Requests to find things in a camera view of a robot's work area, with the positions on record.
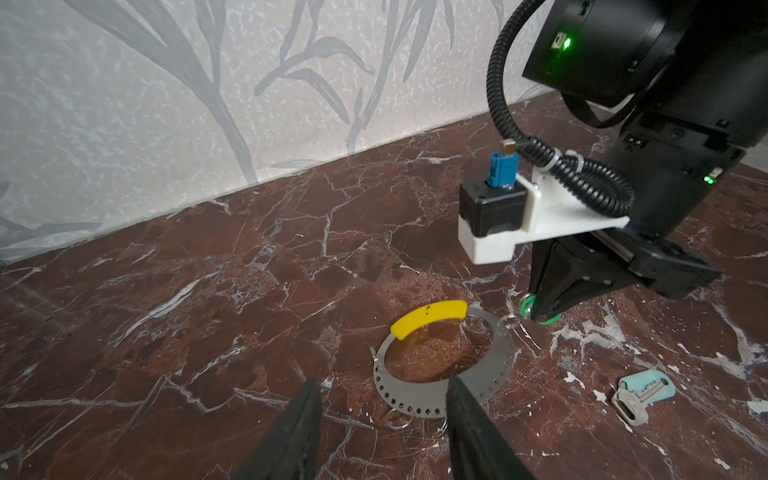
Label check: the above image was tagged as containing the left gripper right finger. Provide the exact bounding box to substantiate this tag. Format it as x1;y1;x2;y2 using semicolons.
446;376;534;480

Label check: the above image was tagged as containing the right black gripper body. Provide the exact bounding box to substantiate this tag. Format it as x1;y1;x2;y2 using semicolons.
575;228;723;300

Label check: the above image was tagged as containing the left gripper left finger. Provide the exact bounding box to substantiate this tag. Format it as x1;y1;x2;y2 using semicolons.
236;378;322;479

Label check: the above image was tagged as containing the green key tag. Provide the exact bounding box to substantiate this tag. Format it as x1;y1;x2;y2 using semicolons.
517;292;564;327

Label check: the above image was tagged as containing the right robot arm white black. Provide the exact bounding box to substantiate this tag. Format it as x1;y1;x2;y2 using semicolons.
523;1;767;323

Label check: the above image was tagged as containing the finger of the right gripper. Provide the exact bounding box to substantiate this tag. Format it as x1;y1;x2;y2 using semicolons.
527;235;639;323

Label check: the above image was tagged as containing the metal arc keyring yellow handle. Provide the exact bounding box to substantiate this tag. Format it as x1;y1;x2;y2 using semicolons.
372;300;516;419

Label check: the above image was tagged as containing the silver key mint cap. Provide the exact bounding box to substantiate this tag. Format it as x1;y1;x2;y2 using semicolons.
611;370;676;427

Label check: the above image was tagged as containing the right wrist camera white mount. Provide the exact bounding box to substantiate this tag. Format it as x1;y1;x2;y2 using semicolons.
458;140;629;265

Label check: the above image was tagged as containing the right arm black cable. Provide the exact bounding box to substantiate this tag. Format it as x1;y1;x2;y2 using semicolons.
485;0;636;219

